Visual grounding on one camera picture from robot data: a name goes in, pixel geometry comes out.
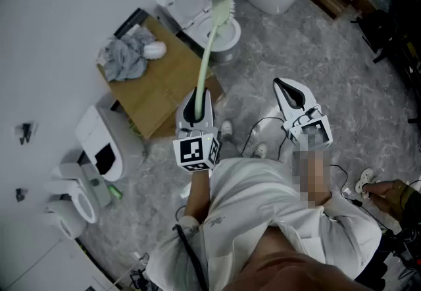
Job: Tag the green bottle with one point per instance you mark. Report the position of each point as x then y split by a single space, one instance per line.
115 191

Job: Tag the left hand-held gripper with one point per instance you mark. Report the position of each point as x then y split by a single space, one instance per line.
194 151

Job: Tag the person's grey trousers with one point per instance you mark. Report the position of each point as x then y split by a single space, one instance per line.
230 151

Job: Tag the white toilet with black panel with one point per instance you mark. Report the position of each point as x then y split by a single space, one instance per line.
92 131

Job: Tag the person's white shirt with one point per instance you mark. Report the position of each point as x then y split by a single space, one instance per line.
263 197

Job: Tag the white toilet with grey seat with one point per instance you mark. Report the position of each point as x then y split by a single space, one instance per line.
75 197

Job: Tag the person's right forearm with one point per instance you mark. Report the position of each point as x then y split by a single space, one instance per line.
312 181

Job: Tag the white helmet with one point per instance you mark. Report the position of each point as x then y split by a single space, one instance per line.
154 50

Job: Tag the black shelf rack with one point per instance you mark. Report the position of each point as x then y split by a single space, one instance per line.
381 29

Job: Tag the grey crumpled cloth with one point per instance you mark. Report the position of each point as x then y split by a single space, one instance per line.
126 57

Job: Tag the large cardboard box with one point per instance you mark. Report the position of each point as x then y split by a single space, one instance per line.
154 85

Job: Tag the black flat panel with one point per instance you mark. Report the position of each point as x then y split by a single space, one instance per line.
130 21

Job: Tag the person's left forearm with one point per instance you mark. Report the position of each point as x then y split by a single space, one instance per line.
199 194

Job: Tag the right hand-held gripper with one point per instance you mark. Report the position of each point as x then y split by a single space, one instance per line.
312 135

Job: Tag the person's face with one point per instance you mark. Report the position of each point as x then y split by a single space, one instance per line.
289 266

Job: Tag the black wall hook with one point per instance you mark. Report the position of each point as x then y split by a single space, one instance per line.
25 133
21 195

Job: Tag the light green toilet brush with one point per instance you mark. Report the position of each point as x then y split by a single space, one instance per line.
219 16

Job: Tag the white toilet with raised lid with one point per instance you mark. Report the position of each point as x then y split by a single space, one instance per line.
187 0

